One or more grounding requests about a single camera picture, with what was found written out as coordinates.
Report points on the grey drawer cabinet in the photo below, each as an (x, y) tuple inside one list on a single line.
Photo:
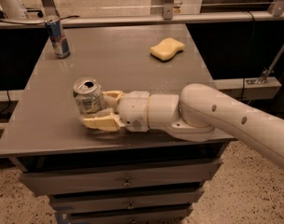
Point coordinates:
[(99, 133)]

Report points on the metal frame rail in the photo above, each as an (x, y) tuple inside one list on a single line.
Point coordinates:
[(77, 22)]

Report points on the grey drawer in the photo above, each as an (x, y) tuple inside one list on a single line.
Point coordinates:
[(121, 177), (133, 216), (126, 200)]

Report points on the white pipe background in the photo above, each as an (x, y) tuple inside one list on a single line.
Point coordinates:
[(14, 9)]

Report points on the bottom grey drawer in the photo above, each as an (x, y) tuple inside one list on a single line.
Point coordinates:
[(133, 216)]

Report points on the yellow sponge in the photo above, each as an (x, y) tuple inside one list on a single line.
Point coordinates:
[(166, 49)]

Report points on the silver 7up soda can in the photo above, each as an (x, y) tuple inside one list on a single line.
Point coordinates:
[(88, 96)]

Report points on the top grey drawer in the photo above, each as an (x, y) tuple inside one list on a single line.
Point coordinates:
[(121, 177)]

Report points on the blue red bull can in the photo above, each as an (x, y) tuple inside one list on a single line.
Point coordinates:
[(57, 36)]

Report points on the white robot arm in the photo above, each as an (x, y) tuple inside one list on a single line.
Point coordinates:
[(199, 113)]

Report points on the middle grey drawer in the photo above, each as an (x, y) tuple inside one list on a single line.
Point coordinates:
[(126, 200)]

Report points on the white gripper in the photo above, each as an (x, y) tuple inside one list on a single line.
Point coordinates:
[(133, 109)]

